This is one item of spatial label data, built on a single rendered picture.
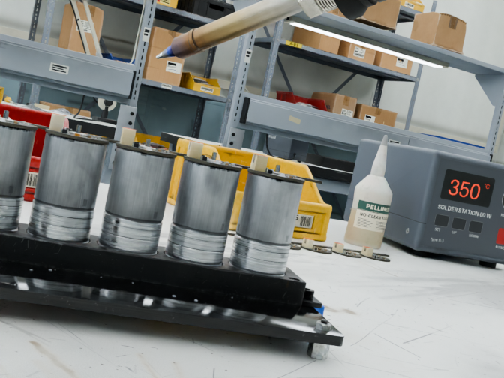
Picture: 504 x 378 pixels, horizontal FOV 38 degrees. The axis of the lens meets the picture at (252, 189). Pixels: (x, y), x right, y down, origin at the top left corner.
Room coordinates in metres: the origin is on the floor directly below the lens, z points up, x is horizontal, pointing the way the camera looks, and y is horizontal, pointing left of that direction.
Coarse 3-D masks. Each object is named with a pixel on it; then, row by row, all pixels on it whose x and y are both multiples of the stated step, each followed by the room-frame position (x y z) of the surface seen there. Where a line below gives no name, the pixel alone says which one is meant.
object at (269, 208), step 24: (264, 192) 0.30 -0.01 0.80; (288, 192) 0.30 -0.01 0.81; (240, 216) 0.31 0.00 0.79; (264, 216) 0.30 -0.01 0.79; (288, 216) 0.30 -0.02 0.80; (240, 240) 0.30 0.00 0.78; (264, 240) 0.30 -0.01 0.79; (288, 240) 0.30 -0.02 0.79; (240, 264) 0.30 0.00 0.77; (264, 264) 0.30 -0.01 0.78
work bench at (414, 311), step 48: (336, 240) 0.64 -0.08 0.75; (384, 240) 0.73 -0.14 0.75; (336, 288) 0.42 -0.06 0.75; (384, 288) 0.45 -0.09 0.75; (432, 288) 0.49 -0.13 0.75; (480, 288) 0.53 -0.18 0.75; (0, 336) 0.22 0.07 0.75; (48, 336) 0.23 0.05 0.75; (96, 336) 0.24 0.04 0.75; (144, 336) 0.25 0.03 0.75; (192, 336) 0.26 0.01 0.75; (240, 336) 0.28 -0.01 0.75; (384, 336) 0.32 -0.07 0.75; (432, 336) 0.34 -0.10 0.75; (480, 336) 0.37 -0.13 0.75
